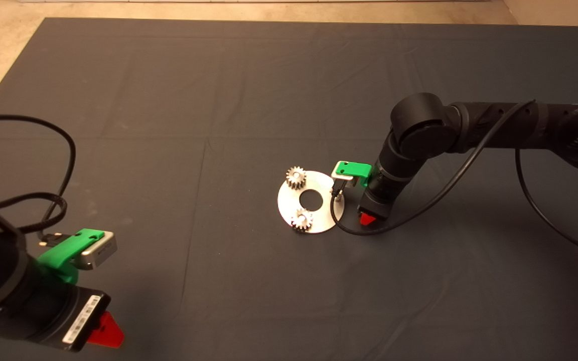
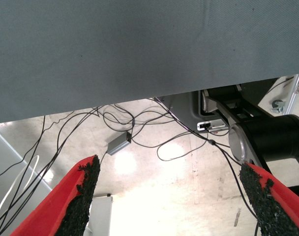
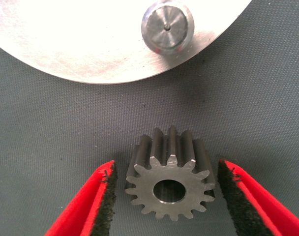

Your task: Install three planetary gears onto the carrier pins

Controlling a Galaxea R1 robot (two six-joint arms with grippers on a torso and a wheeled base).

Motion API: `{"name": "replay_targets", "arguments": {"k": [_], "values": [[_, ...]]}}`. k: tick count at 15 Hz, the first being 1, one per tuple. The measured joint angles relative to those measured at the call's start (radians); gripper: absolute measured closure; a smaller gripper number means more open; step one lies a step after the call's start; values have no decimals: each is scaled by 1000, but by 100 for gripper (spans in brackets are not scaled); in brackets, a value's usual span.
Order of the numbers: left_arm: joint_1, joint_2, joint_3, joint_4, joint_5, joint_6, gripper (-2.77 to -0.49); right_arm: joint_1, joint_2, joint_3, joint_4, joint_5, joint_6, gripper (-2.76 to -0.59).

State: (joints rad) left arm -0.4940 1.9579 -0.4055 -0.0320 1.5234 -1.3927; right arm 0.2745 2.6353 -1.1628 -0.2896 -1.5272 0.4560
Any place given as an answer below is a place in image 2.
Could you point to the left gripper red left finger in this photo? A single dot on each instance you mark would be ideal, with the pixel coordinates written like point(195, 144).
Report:
point(58, 209)

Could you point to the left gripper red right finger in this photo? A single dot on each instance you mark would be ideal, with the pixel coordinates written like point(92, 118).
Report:
point(275, 209)

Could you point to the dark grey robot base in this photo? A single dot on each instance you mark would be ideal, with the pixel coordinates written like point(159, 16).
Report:
point(184, 108)

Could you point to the white box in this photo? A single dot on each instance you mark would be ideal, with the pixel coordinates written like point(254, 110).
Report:
point(101, 216)

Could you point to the black robot torso column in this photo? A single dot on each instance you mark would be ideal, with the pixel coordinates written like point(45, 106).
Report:
point(275, 137)

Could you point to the grey power box red light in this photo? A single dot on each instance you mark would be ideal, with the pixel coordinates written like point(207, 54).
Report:
point(117, 145)

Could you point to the black caster wheel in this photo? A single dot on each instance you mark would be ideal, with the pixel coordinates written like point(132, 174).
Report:
point(277, 105)

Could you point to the aluminium table brace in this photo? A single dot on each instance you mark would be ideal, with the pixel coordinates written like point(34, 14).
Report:
point(293, 98)

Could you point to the dark grey table cloth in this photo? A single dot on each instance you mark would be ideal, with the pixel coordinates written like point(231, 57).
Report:
point(139, 49)

